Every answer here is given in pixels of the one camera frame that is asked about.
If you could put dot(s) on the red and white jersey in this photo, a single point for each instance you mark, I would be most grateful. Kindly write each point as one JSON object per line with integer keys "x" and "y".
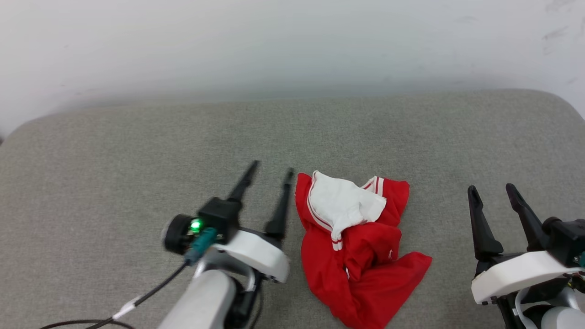
{"x": 374, "y": 283}

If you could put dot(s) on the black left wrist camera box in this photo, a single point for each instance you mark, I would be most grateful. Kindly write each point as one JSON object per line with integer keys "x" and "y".
{"x": 221, "y": 214}

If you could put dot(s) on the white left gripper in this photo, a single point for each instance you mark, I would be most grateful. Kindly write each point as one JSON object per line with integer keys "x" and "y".
{"x": 258, "y": 253}

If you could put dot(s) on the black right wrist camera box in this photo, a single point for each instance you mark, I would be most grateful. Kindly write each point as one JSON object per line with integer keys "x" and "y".
{"x": 566, "y": 240}

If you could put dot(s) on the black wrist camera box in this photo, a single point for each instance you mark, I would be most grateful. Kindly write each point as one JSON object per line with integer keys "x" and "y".
{"x": 221, "y": 214}
{"x": 566, "y": 240}

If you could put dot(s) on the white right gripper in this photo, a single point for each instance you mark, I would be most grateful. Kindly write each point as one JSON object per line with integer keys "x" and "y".
{"x": 516, "y": 274}

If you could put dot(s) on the black round left wrist joint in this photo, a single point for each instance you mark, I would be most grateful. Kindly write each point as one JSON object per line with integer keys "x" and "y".
{"x": 176, "y": 235}

